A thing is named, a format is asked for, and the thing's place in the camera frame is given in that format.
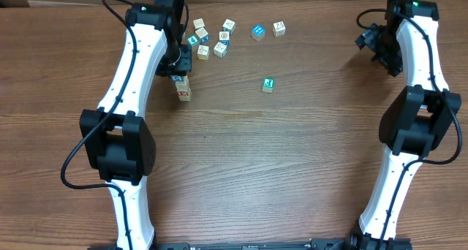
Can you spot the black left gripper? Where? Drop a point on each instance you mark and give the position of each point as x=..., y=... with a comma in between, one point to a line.
x=183, y=65

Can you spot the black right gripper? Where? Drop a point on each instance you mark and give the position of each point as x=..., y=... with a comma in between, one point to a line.
x=370, y=38

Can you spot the blue sided wooden block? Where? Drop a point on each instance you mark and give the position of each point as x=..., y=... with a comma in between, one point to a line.
x=179, y=78

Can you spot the number 3 wooden block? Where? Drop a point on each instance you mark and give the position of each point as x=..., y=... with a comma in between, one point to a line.
x=182, y=86

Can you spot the red E wooden block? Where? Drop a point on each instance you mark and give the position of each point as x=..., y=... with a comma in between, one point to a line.
x=185, y=94

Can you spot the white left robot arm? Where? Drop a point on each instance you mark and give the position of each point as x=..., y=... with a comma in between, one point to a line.
x=117, y=140

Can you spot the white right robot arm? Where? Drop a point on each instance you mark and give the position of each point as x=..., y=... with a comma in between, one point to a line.
x=416, y=121

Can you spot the green 4 wooden block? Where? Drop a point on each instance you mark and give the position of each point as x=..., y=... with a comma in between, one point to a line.
x=193, y=41

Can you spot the blue X wooden block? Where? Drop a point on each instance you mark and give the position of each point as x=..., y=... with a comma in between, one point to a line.
x=203, y=35

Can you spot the plain top wooden block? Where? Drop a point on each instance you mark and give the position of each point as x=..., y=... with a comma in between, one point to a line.
x=198, y=23

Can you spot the blue framed wooden block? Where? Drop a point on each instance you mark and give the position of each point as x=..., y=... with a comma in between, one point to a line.
x=224, y=37

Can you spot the teal edged wooden block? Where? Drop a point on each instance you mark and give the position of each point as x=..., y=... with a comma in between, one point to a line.
x=229, y=26

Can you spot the blue top wooden block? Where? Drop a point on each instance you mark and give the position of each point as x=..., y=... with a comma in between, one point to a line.
x=258, y=32

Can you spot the green letter wooden block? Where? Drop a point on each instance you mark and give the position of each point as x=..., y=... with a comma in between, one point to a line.
x=268, y=85

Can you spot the letter K wooden block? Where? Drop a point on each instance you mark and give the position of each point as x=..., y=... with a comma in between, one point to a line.
x=279, y=29

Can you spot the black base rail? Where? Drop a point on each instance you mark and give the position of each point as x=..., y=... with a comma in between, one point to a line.
x=313, y=244

